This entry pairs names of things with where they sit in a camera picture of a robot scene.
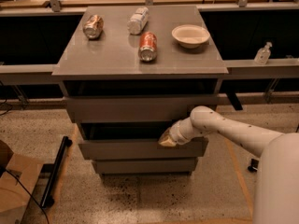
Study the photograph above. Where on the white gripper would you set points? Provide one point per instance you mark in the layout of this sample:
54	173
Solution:
175	134

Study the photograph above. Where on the grey drawer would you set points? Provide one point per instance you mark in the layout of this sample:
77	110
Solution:
139	149
120	109
184	165

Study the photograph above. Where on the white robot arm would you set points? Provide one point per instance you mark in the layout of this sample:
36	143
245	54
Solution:
277	189

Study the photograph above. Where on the grey bottom drawer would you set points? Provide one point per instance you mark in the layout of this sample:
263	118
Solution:
184	165

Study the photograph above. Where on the grey drawer cabinet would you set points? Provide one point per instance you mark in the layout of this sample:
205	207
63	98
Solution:
110	67

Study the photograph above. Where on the grey top drawer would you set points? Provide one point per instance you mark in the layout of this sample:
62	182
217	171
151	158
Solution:
120	109

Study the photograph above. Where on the small black floor device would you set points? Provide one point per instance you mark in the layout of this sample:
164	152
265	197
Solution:
253	166

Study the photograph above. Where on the red soda can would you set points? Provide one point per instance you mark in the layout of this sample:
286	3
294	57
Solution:
147	51

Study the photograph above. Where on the white paper bowl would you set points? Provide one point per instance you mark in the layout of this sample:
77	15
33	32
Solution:
190	36

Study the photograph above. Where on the white silver soda can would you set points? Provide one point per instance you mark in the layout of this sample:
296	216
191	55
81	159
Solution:
138	21

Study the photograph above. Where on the clear sanitizer pump bottle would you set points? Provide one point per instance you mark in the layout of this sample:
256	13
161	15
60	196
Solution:
263	54

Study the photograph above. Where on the black metal bar left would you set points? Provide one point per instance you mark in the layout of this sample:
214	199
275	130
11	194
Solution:
52	169

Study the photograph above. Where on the gold soda can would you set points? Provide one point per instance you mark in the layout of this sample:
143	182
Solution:
93	27

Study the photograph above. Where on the cardboard box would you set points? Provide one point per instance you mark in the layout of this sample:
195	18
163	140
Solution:
17	183

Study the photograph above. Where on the grey metal shelf rail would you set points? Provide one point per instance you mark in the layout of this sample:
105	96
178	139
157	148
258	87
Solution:
236	69

